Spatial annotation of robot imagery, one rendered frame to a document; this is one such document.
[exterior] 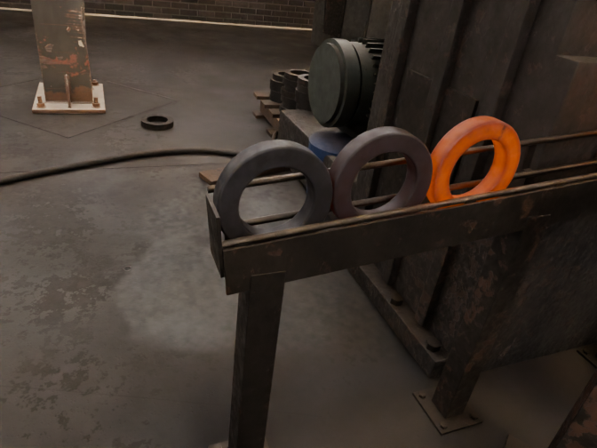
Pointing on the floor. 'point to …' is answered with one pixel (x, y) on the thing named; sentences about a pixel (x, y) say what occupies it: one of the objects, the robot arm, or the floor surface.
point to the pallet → (283, 95)
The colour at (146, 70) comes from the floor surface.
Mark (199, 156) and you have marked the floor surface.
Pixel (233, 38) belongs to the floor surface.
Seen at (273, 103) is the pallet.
